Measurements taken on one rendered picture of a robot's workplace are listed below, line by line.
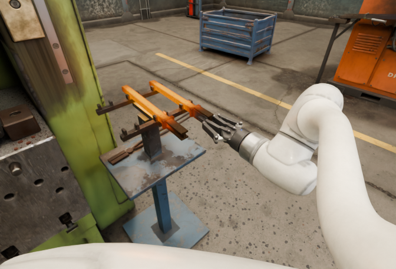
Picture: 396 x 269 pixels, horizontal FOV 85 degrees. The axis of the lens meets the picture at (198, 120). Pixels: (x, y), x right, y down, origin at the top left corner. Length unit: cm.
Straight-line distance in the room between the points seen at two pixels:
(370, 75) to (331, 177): 313
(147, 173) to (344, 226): 79
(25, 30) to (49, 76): 18
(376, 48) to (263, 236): 255
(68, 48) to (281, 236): 153
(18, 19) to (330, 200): 94
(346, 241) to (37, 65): 98
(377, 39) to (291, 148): 283
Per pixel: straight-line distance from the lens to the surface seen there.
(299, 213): 177
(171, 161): 99
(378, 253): 23
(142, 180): 94
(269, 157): 61
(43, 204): 104
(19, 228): 109
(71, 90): 105
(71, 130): 113
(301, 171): 59
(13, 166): 89
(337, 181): 35
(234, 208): 166
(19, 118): 92
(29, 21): 95
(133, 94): 95
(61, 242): 124
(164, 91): 95
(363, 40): 336
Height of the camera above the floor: 138
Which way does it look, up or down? 35 degrees down
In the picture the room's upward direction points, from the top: straight up
